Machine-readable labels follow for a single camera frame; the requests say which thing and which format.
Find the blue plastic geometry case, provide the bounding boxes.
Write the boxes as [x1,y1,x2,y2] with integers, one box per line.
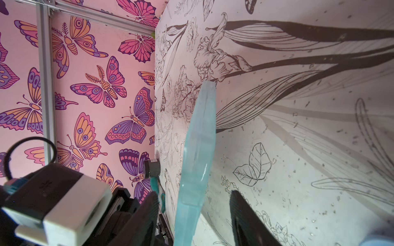
[359,230,394,246]

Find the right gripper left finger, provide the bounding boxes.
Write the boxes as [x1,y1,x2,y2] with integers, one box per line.
[109,192,159,246]

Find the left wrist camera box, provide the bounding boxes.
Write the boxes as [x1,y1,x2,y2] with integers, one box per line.
[2,164,112,246]

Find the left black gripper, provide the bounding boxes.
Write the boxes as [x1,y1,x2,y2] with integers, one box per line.
[84,188,145,246]

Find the aluminium frame struts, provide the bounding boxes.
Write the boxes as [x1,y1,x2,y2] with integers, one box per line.
[20,1,155,165]

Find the green transparent ruler set pouch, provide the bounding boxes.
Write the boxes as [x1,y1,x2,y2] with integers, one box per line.
[174,81,216,246]

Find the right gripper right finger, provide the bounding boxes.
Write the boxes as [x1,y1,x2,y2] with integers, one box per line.
[229,190,281,246]

